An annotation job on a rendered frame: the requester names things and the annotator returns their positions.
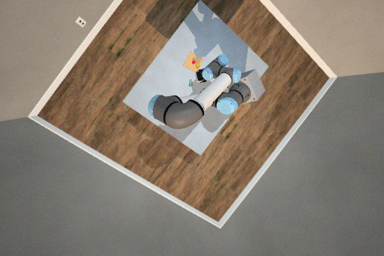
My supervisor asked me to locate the tan mat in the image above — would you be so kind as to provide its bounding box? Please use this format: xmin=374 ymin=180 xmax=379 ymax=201
xmin=183 ymin=52 xmax=203 ymax=72

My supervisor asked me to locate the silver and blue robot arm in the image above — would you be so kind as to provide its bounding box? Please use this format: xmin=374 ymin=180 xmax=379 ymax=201
xmin=148 ymin=54 xmax=251 ymax=129

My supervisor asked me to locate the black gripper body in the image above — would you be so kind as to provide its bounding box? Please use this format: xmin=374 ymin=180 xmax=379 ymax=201
xmin=196 ymin=69 xmax=204 ymax=81

